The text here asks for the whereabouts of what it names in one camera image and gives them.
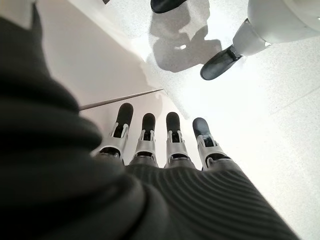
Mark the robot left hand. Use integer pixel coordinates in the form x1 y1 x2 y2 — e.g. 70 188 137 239
0 2 300 240

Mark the black robot right foot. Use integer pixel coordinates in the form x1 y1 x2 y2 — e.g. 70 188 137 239
149 0 189 14

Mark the narrow white cabinet door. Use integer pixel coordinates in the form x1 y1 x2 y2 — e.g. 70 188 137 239
34 0 165 111

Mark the black robot foot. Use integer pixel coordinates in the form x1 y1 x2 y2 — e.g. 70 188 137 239
199 45 244 81
149 0 189 14

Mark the black robot left foot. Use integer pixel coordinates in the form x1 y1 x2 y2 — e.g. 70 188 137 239
199 45 244 81

